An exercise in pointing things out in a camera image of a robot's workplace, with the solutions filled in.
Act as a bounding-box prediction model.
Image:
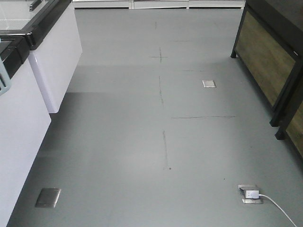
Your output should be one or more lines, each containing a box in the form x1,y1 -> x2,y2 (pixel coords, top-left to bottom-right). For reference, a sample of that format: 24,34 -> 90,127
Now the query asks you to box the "white power adapter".
244,189 -> 259,199

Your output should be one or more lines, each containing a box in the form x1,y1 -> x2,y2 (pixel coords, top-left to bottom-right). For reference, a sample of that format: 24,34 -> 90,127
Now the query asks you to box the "black wooden display stand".
231,0 -> 303,127

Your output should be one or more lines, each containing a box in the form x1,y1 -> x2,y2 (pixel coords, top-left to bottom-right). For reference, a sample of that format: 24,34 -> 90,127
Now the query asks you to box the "open steel floor socket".
238,184 -> 263,204

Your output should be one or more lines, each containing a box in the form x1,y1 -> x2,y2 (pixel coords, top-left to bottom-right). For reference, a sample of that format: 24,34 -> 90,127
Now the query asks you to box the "light blue plastic basket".
0,39 -> 11,95

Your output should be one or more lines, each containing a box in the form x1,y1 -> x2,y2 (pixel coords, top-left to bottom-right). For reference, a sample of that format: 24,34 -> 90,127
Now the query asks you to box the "white power cable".
259,193 -> 298,227

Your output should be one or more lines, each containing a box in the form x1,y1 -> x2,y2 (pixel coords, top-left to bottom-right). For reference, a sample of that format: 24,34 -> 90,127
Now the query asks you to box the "white chest freezer far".
0,0 -> 82,114

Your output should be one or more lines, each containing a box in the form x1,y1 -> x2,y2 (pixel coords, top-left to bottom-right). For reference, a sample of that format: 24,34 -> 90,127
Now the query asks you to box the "small steel floor socket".
202,80 -> 216,88

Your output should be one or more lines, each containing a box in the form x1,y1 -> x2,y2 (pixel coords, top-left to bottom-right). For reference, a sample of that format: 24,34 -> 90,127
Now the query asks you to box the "white shelf base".
73,0 -> 246,9

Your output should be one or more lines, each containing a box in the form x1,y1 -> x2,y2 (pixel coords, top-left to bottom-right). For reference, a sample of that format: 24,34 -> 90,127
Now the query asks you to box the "white chest freezer near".
0,35 -> 52,227

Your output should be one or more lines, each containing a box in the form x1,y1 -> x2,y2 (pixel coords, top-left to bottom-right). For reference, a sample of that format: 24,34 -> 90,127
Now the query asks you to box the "closed steel floor socket left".
35,188 -> 61,208

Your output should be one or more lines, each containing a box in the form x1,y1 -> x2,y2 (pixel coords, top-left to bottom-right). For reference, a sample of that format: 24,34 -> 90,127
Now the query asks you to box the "white chest freezer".
0,35 -> 52,227
0,0 -> 82,114

